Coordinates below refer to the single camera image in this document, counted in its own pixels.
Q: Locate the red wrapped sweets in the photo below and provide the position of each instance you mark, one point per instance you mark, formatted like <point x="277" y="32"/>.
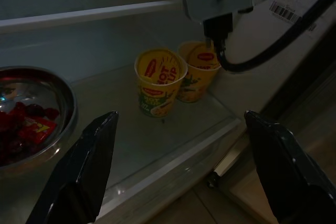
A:
<point x="15" y="129"/>

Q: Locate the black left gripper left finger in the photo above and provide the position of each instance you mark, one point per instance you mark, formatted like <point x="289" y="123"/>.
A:
<point x="78" y="176"/>

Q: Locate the yellow instant noodle cup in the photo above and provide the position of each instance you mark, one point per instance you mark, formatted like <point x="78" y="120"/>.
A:
<point x="157" y="90"/>
<point x="194" y="85"/>

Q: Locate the steel bowl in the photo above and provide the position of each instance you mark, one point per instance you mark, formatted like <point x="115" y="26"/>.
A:
<point x="67" y="108"/>

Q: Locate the glass fridge shelf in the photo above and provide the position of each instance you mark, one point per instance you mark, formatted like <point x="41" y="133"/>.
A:
<point x="157" y="150"/>
<point x="92" y="15"/>

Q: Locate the red yellow sweet packet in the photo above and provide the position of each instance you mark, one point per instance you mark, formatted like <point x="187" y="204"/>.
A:
<point x="39" y="129"/>

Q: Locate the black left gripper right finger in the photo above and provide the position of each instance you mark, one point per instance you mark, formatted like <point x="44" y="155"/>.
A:
<point x="288" y="176"/>

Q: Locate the grey fridge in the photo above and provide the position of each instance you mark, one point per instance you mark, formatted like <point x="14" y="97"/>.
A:
<point x="78" y="48"/>

